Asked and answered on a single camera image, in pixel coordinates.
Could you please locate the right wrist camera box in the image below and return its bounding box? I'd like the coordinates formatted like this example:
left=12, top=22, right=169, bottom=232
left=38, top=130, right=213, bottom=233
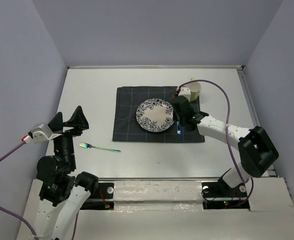
left=175, top=86, right=192, bottom=102

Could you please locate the iridescent spoon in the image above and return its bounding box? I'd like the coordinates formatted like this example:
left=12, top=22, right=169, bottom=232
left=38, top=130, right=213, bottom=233
left=176, top=121, right=182, bottom=135

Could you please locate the blue floral white plate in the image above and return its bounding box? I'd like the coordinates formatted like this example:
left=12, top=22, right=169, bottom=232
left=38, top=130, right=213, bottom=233
left=135, top=98, right=174, bottom=133

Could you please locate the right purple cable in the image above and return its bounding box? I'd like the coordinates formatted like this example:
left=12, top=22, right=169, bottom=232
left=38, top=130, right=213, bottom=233
left=180, top=79, right=255, bottom=208

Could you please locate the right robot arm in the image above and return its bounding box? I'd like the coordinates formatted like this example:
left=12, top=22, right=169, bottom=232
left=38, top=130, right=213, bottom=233
left=170, top=96, right=279, bottom=197

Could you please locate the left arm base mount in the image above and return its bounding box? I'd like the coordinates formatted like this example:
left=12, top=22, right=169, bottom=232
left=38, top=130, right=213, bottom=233
left=80, top=182, right=115, bottom=211

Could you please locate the cream cup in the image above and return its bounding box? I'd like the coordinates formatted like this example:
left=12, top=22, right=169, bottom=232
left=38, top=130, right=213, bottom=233
left=186, top=81, right=202, bottom=103

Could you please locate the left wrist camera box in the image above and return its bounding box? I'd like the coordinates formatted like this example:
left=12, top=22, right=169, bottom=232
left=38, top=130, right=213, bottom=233
left=21, top=123, right=62, bottom=144

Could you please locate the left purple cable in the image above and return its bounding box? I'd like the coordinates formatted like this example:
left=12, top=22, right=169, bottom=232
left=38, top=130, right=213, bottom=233
left=0, top=142, right=79, bottom=240

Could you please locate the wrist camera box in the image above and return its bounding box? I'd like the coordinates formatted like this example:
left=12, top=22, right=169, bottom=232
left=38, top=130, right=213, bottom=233
left=21, top=123, right=62, bottom=144
left=175, top=86, right=192, bottom=102

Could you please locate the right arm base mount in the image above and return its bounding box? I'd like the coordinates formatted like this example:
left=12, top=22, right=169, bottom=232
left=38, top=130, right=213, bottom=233
left=201, top=181, right=250, bottom=210

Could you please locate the dark grey checked cloth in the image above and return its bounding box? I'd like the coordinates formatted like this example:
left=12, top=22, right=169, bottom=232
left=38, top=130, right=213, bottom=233
left=112, top=86, right=205, bottom=144

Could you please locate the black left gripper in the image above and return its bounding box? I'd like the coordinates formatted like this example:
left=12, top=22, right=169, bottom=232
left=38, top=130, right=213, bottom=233
left=49, top=104, right=90, bottom=169

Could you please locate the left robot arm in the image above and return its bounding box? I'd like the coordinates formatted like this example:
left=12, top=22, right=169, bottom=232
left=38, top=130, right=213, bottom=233
left=29, top=106, right=99, bottom=240

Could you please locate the purple cable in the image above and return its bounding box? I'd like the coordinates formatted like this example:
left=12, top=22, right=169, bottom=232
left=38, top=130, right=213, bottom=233
left=0, top=142, right=79, bottom=240
left=180, top=79, right=255, bottom=208

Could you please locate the iridescent fork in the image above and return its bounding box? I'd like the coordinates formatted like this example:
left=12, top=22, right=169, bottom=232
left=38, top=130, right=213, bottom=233
left=79, top=142, right=121, bottom=153

